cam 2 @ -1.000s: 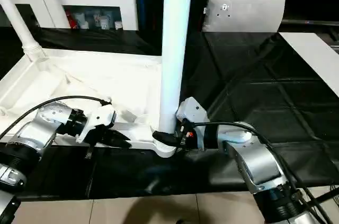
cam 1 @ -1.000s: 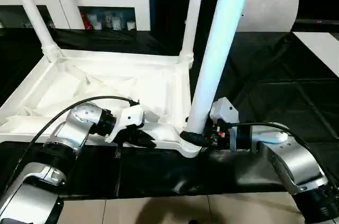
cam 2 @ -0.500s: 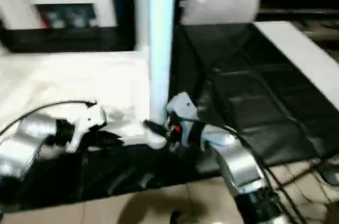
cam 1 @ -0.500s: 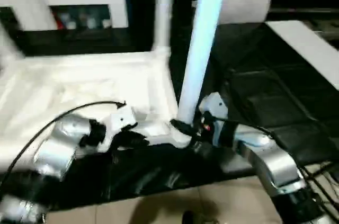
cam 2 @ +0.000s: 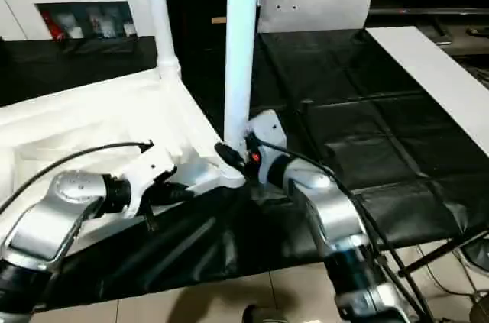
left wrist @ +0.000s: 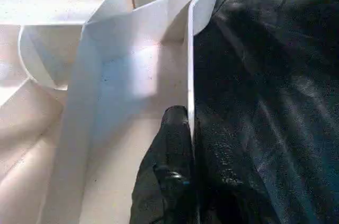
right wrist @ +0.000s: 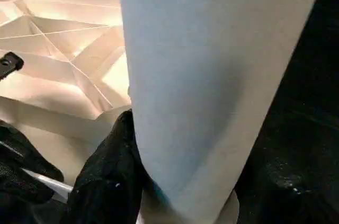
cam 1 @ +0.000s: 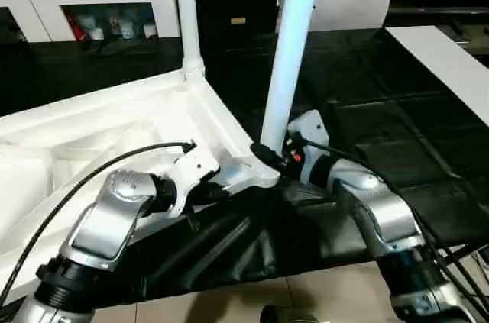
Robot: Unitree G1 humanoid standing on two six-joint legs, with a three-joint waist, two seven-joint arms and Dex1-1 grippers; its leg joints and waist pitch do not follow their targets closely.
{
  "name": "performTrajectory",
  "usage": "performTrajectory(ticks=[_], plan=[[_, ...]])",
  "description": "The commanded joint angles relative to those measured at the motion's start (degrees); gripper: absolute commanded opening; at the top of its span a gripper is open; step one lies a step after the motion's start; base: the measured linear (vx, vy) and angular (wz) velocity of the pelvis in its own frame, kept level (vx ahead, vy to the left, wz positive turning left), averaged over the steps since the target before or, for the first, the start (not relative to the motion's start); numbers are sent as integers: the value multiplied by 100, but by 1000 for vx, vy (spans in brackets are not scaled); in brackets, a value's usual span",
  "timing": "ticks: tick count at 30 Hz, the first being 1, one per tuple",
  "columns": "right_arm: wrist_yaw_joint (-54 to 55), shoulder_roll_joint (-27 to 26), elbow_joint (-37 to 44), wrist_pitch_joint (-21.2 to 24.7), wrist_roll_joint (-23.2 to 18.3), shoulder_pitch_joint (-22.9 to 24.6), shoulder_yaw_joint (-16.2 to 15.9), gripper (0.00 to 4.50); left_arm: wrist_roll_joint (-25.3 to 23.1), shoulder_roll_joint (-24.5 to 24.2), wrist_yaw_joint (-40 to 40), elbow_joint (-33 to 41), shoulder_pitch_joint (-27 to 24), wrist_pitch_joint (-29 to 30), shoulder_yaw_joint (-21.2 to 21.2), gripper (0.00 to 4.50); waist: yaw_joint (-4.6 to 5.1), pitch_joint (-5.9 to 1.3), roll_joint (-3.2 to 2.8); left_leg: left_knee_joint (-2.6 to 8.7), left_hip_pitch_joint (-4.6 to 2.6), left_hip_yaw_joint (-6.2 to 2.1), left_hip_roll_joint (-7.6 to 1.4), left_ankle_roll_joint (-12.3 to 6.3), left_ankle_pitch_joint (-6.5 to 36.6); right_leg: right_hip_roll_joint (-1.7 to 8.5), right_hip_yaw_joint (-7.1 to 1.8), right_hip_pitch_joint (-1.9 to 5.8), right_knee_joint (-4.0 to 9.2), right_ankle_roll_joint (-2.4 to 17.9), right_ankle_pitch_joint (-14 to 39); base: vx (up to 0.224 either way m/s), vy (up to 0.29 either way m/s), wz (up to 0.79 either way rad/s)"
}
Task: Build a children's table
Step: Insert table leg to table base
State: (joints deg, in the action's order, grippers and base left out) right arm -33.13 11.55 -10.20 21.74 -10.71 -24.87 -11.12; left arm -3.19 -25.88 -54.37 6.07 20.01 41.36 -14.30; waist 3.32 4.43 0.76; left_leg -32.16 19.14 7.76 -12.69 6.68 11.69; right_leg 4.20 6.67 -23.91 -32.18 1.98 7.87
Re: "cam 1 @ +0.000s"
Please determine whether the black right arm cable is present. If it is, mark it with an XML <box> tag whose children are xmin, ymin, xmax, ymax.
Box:
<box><xmin>300</xmin><ymin>138</ymin><xmax>489</xmax><ymax>305</ymax></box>

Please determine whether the white flat sheet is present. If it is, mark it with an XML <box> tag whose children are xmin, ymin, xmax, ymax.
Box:
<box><xmin>385</xmin><ymin>25</ymin><xmax>489</xmax><ymax>130</ymax></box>

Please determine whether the black stand leg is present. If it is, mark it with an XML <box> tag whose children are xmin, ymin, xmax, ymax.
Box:
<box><xmin>442</xmin><ymin>241</ymin><xmax>489</xmax><ymax>266</ymax></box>

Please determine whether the white plastic table top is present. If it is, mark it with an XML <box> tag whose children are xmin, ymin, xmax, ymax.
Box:
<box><xmin>0</xmin><ymin>68</ymin><xmax>282</xmax><ymax>297</ymax></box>

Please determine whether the black work mat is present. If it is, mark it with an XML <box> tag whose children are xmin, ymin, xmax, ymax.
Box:
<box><xmin>0</xmin><ymin>29</ymin><xmax>489</xmax><ymax>308</ymax></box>

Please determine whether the white plastic table leg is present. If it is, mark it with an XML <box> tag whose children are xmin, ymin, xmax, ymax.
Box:
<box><xmin>171</xmin><ymin>0</ymin><xmax>209</xmax><ymax>96</ymax></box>
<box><xmin>258</xmin><ymin>0</ymin><xmax>326</xmax><ymax>159</ymax></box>

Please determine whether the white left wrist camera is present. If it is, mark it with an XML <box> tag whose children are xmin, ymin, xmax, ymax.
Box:
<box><xmin>164</xmin><ymin>144</ymin><xmax>224</xmax><ymax>218</ymax></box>

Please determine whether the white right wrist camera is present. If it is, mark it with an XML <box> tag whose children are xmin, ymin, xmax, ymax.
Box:
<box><xmin>287</xmin><ymin>109</ymin><xmax>332</xmax><ymax>151</ymax></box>

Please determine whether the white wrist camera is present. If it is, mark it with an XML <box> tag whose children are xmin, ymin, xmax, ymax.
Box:
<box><xmin>287</xmin><ymin>109</ymin><xmax>332</xmax><ymax>151</ymax></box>
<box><xmin>164</xmin><ymin>144</ymin><xmax>224</xmax><ymax>218</ymax></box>

